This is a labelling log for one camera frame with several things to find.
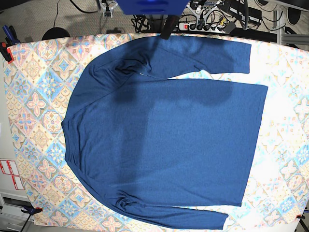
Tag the red black clamp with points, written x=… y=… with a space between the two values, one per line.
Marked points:
x=6 y=53

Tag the black round stool base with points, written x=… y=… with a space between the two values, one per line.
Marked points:
x=55 y=33

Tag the blue clamp top left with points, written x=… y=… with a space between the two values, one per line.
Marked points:
x=11 y=36

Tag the black clamp bottom left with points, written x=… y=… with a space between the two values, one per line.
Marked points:
x=30 y=210

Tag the white power strip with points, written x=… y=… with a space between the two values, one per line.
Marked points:
x=211 y=28

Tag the patterned tile tablecloth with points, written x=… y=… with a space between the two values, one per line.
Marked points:
x=37 y=86

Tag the white red labels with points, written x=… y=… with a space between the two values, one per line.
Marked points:
x=9 y=169

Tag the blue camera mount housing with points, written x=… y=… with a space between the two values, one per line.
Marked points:
x=152 y=7

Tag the black clamp bottom right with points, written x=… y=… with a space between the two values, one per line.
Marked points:
x=300 y=217

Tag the blue long-sleeve T-shirt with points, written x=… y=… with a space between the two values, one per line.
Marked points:
x=152 y=146

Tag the black power adapter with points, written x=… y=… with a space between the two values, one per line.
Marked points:
x=229 y=27

